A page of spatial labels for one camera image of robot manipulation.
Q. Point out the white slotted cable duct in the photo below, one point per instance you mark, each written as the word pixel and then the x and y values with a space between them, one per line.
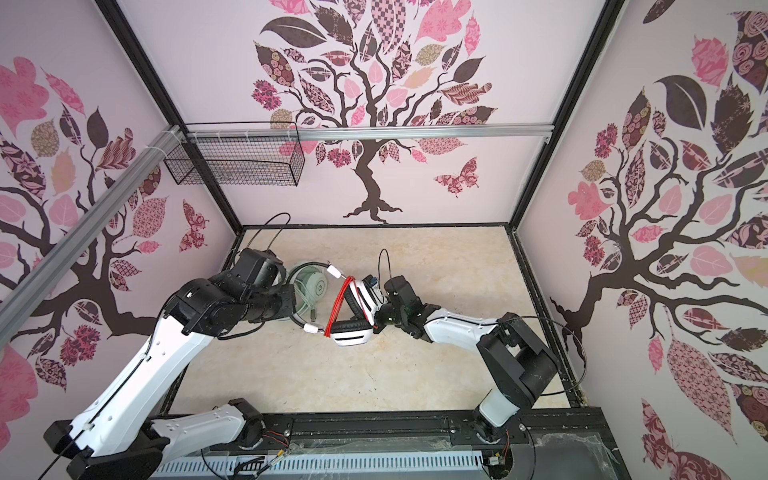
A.
pixel 390 465

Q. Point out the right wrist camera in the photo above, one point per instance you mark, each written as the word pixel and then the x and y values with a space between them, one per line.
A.
pixel 370 282

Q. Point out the aluminium rail left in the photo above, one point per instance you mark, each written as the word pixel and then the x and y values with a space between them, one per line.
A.
pixel 19 306

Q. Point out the black wire basket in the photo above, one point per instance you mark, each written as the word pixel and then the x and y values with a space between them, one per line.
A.
pixel 258 153

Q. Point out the aluminium rail back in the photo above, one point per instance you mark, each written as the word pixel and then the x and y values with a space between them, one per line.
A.
pixel 374 133

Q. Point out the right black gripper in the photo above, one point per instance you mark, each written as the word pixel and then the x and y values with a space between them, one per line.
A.
pixel 378 327

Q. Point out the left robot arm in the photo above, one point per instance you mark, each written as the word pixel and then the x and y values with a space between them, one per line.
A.
pixel 115 437

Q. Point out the mint green white headphones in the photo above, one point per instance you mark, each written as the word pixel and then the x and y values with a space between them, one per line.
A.
pixel 310 284

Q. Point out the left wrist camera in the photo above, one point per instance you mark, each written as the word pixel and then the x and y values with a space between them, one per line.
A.
pixel 259 268

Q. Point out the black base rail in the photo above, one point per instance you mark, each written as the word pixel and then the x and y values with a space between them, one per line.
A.
pixel 540 444

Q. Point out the aluminium rail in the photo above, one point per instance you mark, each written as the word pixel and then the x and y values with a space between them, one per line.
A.
pixel 19 306
pixel 374 133

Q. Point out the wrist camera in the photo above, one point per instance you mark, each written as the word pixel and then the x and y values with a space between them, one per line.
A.
pixel 259 268
pixel 370 282

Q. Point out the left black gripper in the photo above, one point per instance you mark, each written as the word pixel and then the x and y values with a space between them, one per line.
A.
pixel 288 303

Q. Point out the black white headphones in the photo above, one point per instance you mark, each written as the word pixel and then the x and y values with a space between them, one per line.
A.
pixel 352 317

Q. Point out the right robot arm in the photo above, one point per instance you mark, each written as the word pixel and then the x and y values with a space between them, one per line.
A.
pixel 520 363

